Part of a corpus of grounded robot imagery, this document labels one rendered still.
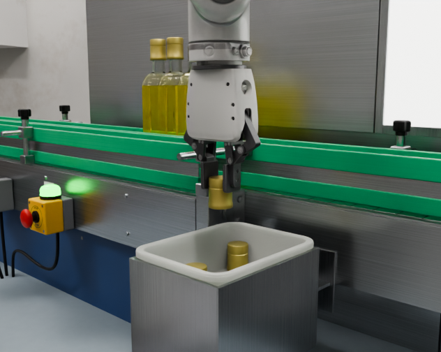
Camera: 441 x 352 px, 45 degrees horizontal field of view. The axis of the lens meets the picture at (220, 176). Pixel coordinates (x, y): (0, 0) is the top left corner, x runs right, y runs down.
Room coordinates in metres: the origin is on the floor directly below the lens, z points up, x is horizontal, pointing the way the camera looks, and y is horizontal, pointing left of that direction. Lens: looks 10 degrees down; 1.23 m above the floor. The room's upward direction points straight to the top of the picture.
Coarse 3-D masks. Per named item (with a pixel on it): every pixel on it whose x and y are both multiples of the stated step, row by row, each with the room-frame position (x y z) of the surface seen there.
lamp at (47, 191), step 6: (42, 186) 1.13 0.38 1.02; (48, 186) 1.13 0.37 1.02; (54, 186) 1.13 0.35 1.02; (42, 192) 1.12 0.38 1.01; (48, 192) 1.12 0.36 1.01; (54, 192) 1.12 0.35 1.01; (60, 192) 1.14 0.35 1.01; (42, 198) 1.12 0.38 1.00; (48, 198) 1.12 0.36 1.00; (54, 198) 1.12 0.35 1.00
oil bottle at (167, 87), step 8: (168, 72) 1.14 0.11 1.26; (176, 72) 1.13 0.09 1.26; (160, 80) 1.13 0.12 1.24; (168, 80) 1.12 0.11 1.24; (176, 80) 1.11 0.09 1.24; (160, 88) 1.13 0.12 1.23; (168, 88) 1.12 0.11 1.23; (176, 88) 1.11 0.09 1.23; (160, 96) 1.13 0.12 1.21; (168, 96) 1.12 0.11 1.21; (176, 96) 1.11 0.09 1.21; (160, 104) 1.13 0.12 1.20; (168, 104) 1.12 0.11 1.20; (176, 104) 1.11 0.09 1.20; (160, 112) 1.13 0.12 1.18; (168, 112) 1.12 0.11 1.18; (176, 112) 1.11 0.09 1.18; (160, 120) 1.13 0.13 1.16; (168, 120) 1.12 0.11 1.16; (176, 120) 1.11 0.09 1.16; (160, 128) 1.13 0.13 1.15; (168, 128) 1.12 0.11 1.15; (176, 128) 1.11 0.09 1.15
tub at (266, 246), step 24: (168, 240) 0.76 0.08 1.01; (192, 240) 0.80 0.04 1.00; (216, 240) 0.84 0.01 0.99; (240, 240) 0.86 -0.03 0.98; (264, 240) 0.82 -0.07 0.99; (288, 240) 0.79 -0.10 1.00; (312, 240) 0.76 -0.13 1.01; (168, 264) 0.66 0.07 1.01; (216, 264) 0.83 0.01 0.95; (264, 264) 0.67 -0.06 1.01
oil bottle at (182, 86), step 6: (180, 78) 1.10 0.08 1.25; (186, 78) 1.08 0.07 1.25; (180, 84) 1.09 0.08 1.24; (186, 84) 1.08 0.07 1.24; (180, 90) 1.09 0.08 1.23; (186, 90) 1.08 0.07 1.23; (180, 96) 1.09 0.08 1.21; (186, 96) 1.08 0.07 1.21; (180, 102) 1.09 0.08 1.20; (180, 108) 1.09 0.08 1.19; (180, 114) 1.09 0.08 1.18; (180, 120) 1.09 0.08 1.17; (180, 126) 1.09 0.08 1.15; (186, 126) 1.08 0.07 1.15; (180, 132) 1.09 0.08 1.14
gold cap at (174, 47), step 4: (168, 40) 1.13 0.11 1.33; (172, 40) 1.13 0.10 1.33; (176, 40) 1.13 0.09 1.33; (180, 40) 1.13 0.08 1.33; (168, 44) 1.13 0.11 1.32; (172, 44) 1.13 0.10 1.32; (176, 44) 1.13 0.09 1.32; (180, 44) 1.13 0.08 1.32; (168, 48) 1.13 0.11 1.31; (172, 48) 1.13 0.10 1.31; (176, 48) 1.13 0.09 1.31; (180, 48) 1.13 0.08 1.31; (168, 52) 1.13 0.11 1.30; (172, 52) 1.13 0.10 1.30; (176, 52) 1.13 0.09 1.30; (180, 52) 1.13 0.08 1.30; (168, 56) 1.13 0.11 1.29; (172, 56) 1.12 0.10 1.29; (176, 56) 1.12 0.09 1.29; (180, 56) 1.13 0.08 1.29
